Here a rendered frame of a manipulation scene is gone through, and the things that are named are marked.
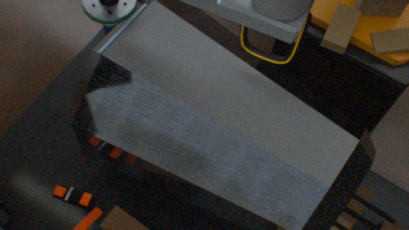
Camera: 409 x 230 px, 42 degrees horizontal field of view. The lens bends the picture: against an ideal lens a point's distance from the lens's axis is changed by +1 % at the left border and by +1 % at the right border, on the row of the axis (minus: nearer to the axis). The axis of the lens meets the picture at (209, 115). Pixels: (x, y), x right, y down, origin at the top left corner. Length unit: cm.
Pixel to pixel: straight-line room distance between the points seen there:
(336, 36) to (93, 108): 102
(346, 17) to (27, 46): 179
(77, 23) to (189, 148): 145
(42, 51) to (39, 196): 86
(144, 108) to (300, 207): 70
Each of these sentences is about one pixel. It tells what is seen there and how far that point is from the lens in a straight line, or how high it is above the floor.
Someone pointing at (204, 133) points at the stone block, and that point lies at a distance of 198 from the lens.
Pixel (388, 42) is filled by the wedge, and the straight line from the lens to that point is 232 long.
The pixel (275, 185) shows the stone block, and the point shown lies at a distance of 196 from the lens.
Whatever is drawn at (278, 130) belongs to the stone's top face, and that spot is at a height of 82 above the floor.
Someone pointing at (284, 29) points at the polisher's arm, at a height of 123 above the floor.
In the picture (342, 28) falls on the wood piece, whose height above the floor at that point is 83.
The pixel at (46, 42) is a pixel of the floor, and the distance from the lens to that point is 320.
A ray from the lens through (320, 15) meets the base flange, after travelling 234.
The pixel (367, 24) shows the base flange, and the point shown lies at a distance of 237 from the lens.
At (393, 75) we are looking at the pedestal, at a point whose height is 74.
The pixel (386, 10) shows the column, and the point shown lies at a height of 82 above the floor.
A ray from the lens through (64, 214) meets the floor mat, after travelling 272.
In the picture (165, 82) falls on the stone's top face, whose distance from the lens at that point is 203.
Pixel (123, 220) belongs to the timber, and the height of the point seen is 13.
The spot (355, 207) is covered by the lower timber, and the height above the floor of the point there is 15.
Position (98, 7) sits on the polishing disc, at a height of 88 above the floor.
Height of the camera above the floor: 258
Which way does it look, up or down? 64 degrees down
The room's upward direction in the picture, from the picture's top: 7 degrees clockwise
